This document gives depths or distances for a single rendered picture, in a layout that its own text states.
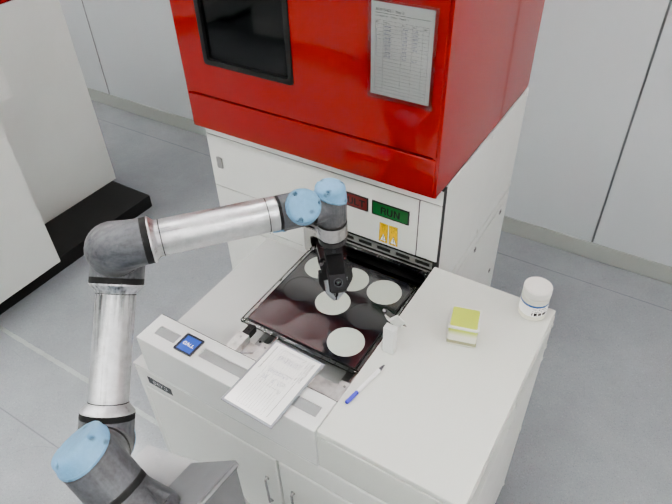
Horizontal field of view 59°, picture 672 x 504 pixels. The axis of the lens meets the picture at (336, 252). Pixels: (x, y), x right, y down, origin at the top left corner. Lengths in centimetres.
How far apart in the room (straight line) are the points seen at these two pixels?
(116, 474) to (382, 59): 102
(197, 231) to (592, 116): 218
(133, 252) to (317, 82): 64
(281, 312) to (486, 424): 64
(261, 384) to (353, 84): 75
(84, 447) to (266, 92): 97
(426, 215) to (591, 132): 156
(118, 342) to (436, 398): 71
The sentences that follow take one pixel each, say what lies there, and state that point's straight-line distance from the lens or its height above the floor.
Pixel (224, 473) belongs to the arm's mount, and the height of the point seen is 104.
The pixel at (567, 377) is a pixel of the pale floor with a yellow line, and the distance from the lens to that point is 281.
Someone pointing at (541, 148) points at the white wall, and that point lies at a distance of 315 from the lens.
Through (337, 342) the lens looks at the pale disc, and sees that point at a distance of 160.
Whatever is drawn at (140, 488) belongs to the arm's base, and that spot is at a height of 103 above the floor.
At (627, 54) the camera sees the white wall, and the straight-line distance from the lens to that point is 290.
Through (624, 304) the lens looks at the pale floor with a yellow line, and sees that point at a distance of 322.
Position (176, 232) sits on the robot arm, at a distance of 122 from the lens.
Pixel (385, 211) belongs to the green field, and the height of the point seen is 110.
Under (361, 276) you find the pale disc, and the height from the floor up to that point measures 90.
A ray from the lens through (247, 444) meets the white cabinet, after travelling 165.
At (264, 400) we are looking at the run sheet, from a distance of 141.
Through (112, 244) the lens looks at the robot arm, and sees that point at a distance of 123.
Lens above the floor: 211
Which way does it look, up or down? 41 degrees down
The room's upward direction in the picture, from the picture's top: 2 degrees counter-clockwise
